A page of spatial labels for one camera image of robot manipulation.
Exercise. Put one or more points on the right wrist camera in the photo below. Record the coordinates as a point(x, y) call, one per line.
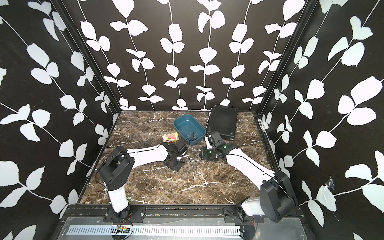
point(214, 140)

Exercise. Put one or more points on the white perforated strip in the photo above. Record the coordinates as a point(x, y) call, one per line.
point(164, 231)

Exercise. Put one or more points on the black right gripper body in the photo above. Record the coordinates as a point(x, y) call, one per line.
point(209, 154)

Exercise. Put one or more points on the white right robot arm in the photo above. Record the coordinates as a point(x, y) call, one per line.
point(276, 198)

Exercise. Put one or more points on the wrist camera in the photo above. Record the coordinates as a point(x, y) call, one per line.
point(214, 140)
point(181, 147)

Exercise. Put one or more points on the steel nail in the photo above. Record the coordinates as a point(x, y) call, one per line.
point(192, 136)

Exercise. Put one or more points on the teal plastic storage box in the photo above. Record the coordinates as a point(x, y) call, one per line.
point(187, 124)

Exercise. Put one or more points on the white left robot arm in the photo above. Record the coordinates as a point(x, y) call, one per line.
point(116, 168)

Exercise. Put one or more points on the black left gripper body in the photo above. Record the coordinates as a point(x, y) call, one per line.
point(175, 166)

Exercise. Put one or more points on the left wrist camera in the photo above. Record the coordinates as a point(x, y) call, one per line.
point(181, 147)

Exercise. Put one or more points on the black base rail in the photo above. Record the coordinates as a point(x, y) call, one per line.
point(151, 213)

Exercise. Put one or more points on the yellow playing card box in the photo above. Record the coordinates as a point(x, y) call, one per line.
point(171, 138)

